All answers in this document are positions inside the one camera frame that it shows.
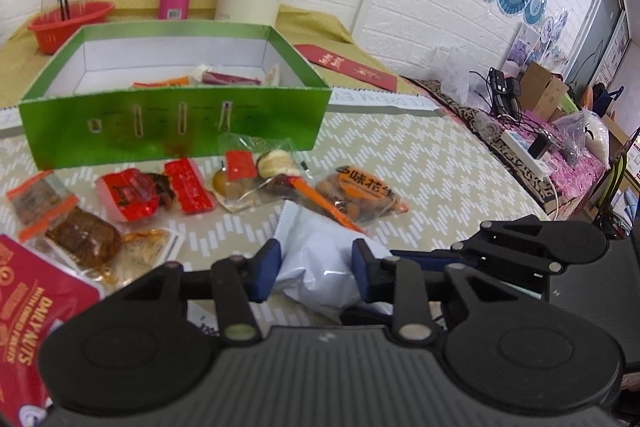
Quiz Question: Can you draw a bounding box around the small blue patterned plate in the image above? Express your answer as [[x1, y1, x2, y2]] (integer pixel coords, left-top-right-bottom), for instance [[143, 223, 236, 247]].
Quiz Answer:
[[522, 0, 549, 26]]

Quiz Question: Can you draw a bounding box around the small red flat packet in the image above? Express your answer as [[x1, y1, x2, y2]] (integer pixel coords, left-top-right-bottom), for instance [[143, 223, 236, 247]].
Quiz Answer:
[[163, 158, 216, 216]]

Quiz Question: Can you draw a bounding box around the chevron tablecloth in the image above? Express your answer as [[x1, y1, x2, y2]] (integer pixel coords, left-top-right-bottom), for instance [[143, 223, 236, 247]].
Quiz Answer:
[[0, 87, 551, 338]]

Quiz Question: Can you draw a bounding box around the black charger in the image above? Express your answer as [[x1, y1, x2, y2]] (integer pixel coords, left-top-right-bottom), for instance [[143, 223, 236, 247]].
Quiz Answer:
[[487, 67, 523, 118]]

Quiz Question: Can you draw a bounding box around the wall poster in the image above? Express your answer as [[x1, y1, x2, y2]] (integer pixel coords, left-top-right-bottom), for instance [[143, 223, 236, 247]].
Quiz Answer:
[[505, 24, 543, 72]]

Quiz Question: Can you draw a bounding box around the leopard print cloth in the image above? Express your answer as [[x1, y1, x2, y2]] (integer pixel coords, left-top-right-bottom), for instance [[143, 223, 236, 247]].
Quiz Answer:
[[400, 77, 558, 208]]

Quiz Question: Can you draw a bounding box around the white snack packet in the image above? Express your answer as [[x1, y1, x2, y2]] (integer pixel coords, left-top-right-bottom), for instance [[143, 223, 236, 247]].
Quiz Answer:
[[272, 199, 397, 324]]

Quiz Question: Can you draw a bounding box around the black plug adapter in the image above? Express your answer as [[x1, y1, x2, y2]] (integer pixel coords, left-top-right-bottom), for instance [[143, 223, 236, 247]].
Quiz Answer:
[[527, 134, 552, 158]]

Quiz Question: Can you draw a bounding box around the red nut pouch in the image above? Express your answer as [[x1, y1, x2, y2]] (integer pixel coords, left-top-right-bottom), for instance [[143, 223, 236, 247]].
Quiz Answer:
[[0, 234, 104, 427]]

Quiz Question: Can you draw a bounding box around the thin dark red packet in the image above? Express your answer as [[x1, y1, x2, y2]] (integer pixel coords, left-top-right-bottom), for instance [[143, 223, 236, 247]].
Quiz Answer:
[[201, 71, 264, 86]]

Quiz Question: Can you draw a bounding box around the orange peanut packet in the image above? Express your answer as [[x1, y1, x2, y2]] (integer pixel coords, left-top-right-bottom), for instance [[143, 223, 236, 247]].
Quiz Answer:
[[300, 164, 409, 234]]

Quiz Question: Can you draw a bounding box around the clear noodle packet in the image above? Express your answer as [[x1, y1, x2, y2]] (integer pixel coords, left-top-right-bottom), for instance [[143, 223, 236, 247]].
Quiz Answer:
[[119, 227, 187, 284]]

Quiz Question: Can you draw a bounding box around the white power strip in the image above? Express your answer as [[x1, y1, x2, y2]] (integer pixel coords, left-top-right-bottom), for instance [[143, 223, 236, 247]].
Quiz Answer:
[[500, 131, 557, 178]]

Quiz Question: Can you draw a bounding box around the green cardboard box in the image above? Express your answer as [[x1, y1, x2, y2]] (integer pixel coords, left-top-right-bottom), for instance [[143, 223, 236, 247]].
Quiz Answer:
[[18, 19, 334, 170]]

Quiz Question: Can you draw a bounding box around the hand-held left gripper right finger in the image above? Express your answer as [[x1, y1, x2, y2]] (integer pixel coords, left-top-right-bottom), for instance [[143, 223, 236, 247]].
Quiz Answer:
[[351, 238, 508, 344]]

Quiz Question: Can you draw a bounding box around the plastic bag with white contents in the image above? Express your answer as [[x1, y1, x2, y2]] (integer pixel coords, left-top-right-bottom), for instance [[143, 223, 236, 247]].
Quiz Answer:
[[554, 109, 612, 168]]

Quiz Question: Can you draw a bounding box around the thin orange packet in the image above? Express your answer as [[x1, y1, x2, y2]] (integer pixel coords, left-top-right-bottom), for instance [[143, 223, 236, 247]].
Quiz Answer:
[[132, 76, 195, 90]]

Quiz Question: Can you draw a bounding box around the brown cardboard box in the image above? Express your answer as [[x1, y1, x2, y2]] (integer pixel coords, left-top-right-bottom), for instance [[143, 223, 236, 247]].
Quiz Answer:
[[520, 62, 571, 124]]

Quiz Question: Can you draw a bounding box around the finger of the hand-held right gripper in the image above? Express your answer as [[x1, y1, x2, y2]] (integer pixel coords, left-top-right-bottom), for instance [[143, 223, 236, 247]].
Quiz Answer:
[[390, 215, 557, 273], [492, 273, 551, 304]]

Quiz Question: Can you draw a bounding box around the red snack packet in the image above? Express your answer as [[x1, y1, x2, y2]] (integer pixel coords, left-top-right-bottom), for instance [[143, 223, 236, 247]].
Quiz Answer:
[[94, 168, 176, 224]]

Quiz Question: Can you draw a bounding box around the clear plastic bag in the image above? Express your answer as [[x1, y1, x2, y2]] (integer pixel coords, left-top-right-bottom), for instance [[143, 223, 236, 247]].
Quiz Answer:
[[434, 46, 482, 108]]

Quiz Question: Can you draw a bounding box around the clear fruit snack packet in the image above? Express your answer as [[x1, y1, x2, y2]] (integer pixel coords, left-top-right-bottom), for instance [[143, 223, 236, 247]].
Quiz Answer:
[[212, 134, 314, 213]]

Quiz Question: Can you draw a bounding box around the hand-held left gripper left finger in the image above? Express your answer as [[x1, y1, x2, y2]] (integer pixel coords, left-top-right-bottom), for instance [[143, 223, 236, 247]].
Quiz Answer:
[[120, 238, 282, 344]]

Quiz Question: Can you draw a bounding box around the red envelope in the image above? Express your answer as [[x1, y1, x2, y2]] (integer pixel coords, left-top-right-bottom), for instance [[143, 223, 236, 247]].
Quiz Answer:
[[294, 43, 399, 92]]

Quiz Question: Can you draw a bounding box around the brown tofu packet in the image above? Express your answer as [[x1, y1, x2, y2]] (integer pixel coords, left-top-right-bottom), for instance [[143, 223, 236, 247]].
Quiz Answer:
[[45, 206, 124, 269]]

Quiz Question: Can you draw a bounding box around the clear orange-trimmed packet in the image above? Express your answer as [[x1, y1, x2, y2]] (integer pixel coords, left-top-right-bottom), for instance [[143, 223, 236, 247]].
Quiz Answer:
[[5, 170, 81, 243]]

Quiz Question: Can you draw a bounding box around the red plastic basket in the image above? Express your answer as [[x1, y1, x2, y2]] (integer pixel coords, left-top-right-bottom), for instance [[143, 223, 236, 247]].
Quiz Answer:
[[27, 0, 116, 56]]

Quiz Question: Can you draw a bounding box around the pink floral cloth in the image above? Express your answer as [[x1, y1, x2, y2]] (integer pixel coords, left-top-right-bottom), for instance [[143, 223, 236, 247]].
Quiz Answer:
[[547, 122, 613, 212]]

